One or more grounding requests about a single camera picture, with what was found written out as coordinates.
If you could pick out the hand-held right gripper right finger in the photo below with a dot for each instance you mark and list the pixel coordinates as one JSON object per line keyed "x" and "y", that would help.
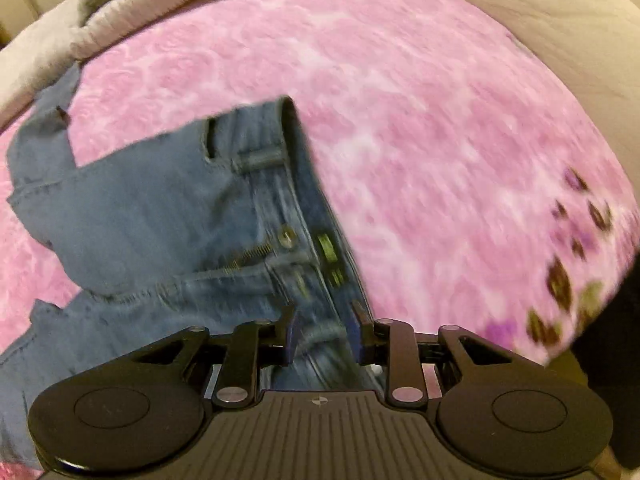
{"x": 357, "y": 336}

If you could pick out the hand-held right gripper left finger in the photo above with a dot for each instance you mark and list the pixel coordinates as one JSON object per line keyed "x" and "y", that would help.
{"x": 290, "y": 336}

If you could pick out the blue denim jeans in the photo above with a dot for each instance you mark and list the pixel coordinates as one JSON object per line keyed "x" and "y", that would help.
{"x": 150, "y": 210}

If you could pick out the pink floral fleece blanket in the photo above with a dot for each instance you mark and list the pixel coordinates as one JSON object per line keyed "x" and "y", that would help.
{"x": 425, "y": 135}

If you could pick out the beige quilted duvet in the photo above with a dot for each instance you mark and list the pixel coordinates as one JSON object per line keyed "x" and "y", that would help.
{"x": 130, "y": 15}

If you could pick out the cream wardrobe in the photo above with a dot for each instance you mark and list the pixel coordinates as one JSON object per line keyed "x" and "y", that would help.
{"x": 20, "y": 7}

